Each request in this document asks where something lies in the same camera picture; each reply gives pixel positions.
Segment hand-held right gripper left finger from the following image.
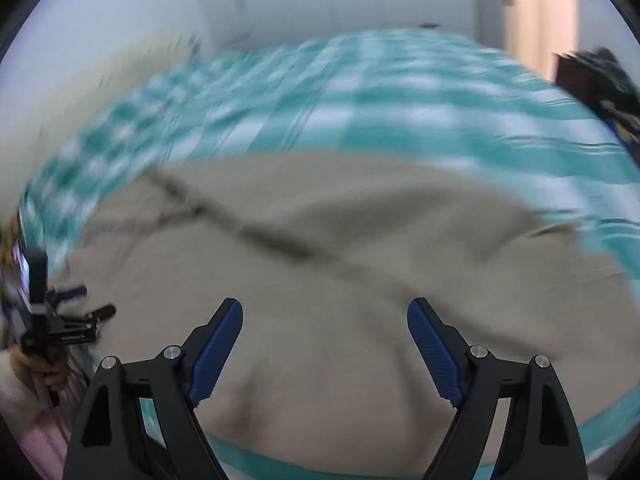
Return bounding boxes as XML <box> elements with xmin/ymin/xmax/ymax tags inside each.
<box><xmin>62</xmin><ymin>298</ymin><xmax>244</xmax><ymax>480</ymax></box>

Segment beige pants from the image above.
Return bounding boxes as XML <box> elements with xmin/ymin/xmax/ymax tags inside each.
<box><xmin>65</xmin><ymin>152</ymin><xmax>637</xmax><ymax>477</ymax></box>

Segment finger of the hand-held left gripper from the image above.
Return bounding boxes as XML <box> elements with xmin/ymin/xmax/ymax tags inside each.
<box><xmin>82</xmin><ymin>304</ymin><xmax>117</xmax><ymax>327</ymax></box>
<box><xmin>49</xmin><ymin>285</ymin><xmax>89</xmax><ymax>305</ymax></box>

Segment beige wooden door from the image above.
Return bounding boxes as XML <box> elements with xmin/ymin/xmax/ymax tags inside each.
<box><xmin>474</xmin><ymin>0</ymin><xmax>583</xmax><ymax>83</ymax></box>

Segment dark clutter pile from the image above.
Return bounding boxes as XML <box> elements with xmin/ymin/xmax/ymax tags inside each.
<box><xmin>552</xmin><ymin>47</ymin><xmax>640</xmax><ymax>147</ymax></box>

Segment cream pillow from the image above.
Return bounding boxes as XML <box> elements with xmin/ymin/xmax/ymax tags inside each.
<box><xmin>0</xmin><ymin>31</ymin><xmax>197</xmax><ymax>161</ymax></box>

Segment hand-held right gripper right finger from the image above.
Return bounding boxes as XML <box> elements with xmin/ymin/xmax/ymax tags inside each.
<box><xmin>406</xmin><ymin>297</ymin><xmax>588</xmax><ymax>480</ymax></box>

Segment person's left forearm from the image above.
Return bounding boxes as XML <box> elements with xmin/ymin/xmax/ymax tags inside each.
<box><xmin>0</xmin><ymin>350</ymin><xmax>88</xmax><ymax>480</ymax></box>

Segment person's left hand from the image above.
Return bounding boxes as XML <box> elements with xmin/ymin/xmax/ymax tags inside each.
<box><xmin>12</xmin><ymin>347</ymin><xmax>69</xmax><ymax>397</ymax></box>

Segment green checked bed sheet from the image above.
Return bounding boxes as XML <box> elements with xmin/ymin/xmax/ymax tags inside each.
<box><xmin>20</xmin><ymin>29</ymin><xmax>640</xmax><ymax>480</ymax></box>

